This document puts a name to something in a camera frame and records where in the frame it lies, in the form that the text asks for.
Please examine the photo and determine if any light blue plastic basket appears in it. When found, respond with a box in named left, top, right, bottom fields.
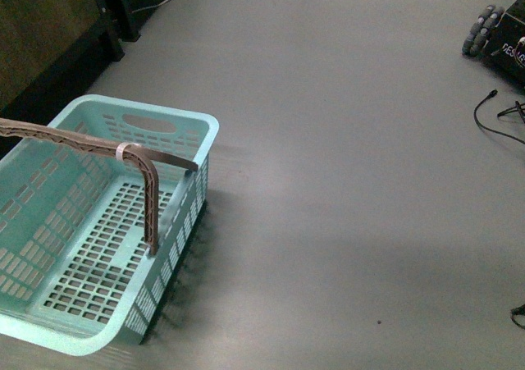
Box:
left=1, top=95, right=219, bottom=356

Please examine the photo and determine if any white zip tie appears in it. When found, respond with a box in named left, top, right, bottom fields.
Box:
left=115, top=142, right=139, bottom=162

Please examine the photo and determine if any black shelf frame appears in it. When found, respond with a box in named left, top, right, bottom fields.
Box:
left=98, top=0, right=140, bottom=62

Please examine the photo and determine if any black cable on floor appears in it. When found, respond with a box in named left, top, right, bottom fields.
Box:
left=474, top=89, right=525, bottom=145

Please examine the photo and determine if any brown basket handle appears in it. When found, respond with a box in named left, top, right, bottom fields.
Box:
left=1, top=118, right=199, bottom=256

